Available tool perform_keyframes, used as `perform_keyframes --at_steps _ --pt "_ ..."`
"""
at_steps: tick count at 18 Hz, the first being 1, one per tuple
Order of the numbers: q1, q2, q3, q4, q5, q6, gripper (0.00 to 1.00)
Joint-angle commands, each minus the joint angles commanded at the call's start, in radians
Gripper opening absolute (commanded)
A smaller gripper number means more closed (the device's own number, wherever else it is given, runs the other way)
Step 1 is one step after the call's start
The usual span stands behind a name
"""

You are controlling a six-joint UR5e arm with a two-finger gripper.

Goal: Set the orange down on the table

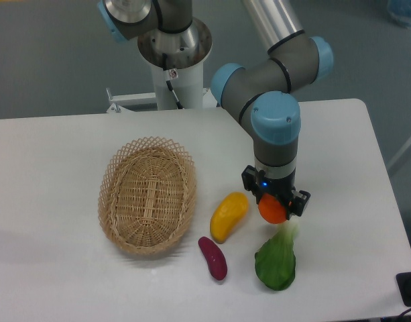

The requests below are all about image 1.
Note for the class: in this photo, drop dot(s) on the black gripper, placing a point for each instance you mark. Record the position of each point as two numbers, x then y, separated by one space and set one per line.
282 188

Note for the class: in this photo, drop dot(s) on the orange fruit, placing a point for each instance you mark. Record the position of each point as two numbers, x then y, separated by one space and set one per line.
271 209

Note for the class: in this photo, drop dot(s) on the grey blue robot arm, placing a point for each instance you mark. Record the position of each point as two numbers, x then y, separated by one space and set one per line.
259 99

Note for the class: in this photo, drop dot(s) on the yellow mango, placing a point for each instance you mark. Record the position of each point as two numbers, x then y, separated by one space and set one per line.
232 209

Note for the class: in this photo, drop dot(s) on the green bok choy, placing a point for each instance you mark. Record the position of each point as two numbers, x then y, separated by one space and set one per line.
275 261

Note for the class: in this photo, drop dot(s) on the purple sweet potato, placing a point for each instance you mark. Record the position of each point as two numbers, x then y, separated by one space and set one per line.
214 257

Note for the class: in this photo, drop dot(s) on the woven wicker basket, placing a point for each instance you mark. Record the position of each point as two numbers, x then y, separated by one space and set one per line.
147 196

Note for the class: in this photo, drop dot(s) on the black device at edge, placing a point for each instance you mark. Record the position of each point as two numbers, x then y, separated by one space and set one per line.
404 284

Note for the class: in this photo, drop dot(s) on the blue bag in background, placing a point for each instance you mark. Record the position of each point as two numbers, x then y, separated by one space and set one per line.
400 12

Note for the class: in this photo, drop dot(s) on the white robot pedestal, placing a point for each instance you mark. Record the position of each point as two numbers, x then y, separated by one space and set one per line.
176 65

